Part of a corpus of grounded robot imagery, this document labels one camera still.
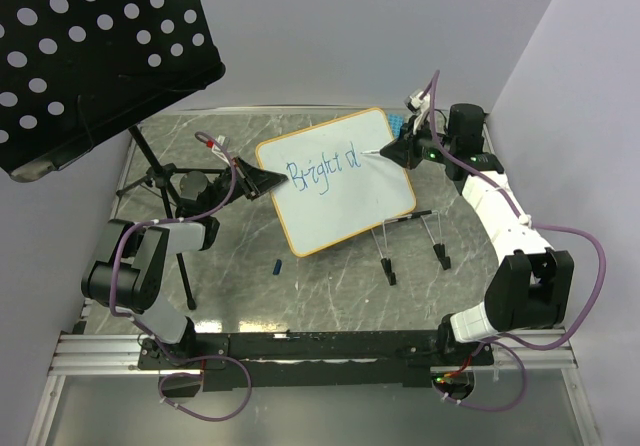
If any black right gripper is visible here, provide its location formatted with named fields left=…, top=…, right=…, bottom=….
left=380, top=115, right=457, bottom=170

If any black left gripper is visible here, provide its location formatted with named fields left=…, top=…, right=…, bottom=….
left=205, top=156, right=288, bottom=215

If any yellow framed whiteboard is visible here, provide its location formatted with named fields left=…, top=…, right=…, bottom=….
left=255, top=108, right=417, bottom=257

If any blue marker cap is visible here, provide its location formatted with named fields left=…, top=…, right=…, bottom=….
left=273, top=259, right=283, bottom=275

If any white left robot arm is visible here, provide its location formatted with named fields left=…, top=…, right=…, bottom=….
left=81, top=157, right=288, bottom=368

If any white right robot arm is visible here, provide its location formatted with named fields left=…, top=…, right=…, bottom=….
left=380, top=103, right=574, bottom=364

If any blue studded baseplate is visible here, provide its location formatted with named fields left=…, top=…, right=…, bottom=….
left=387, top=114, right=404, bottom=138

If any black perforated music stand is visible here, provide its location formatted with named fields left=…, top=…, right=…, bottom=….
left=0, top=0, right=236, bottom=310

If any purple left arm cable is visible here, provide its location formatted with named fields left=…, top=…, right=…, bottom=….
left=108, top=130, right=254, bottom=422

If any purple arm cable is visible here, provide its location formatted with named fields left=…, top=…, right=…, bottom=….
left=414, top=69, right=609, bottom=412
left=108, top=130, right=254, bottom=422

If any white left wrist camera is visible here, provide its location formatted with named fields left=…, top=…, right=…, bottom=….
left=194, top=131, right=231, bottom=165

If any wire whiteboard easel stand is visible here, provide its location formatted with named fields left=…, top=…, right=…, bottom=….
left=370, top=209, right=451, bottom=286

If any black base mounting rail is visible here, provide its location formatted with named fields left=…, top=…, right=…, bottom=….
left=138, top=327, right=494, bottom=392

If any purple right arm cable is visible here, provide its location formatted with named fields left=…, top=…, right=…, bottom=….
left=414, top=69, right=609, bottom=412

